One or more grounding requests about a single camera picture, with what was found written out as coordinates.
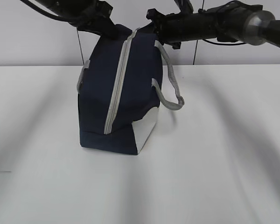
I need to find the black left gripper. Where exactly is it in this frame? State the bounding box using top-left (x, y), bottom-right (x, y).
top-left (67, 0), bottom-right (119, 39)

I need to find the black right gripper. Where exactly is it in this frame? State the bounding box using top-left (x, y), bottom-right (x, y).
top-left (146, 8), bottom-right (218, 49)

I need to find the navy and white lunch bag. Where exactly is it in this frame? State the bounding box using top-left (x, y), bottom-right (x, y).
top-left (77, 24), bottom-right (184, 155)

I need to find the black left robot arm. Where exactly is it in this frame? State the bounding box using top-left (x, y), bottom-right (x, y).
top-left (38, 0), bottom-right (119, 39)

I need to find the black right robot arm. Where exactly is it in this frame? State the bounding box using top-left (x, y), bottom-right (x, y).
top-left (147, 0), bottom-right (280, 49)

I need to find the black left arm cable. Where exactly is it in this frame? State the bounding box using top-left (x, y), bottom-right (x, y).
top-left (20, 0), bottom-right (66, 21)

